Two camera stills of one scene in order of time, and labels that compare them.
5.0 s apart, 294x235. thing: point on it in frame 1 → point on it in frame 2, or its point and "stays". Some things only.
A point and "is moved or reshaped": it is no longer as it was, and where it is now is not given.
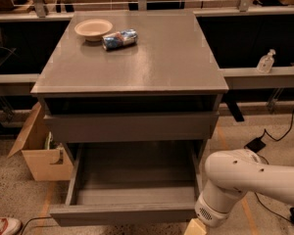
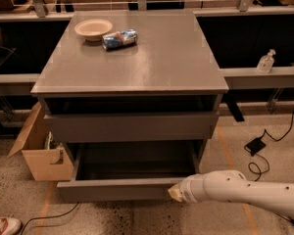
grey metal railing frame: [234, 78] stays
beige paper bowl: [93, 29] stays
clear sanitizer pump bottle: [266, 63] stays
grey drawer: [131, 182] is moved or reshaped
